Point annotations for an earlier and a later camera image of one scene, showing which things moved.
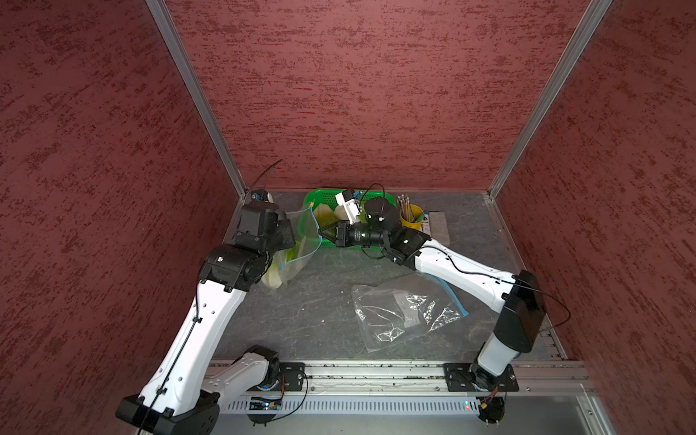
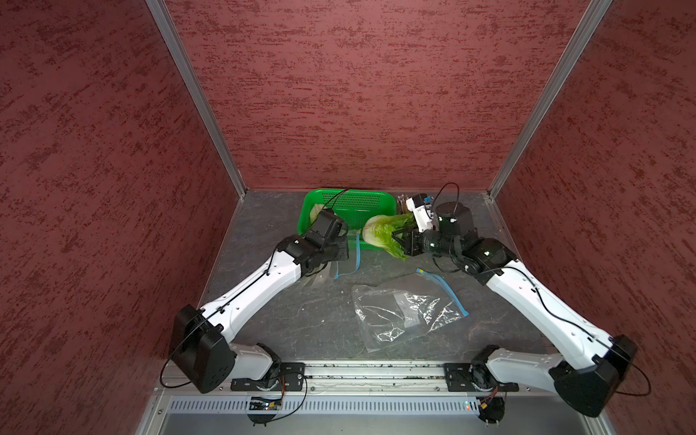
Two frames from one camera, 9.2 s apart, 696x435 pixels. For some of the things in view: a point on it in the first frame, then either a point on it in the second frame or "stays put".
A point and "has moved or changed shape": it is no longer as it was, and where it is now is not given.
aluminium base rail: x=418 y=380 stays put
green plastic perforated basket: x=328 y=196 stays put
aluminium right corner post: x=587 y=26 stays put
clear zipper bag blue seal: x=307 y=236 has moved or changed shape
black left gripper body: x=283 y=236 → x=335 y=250
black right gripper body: x=361 y=232 → x=430 y=240
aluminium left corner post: x=196 y=88 stays put
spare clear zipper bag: x=401 y=309 stays put
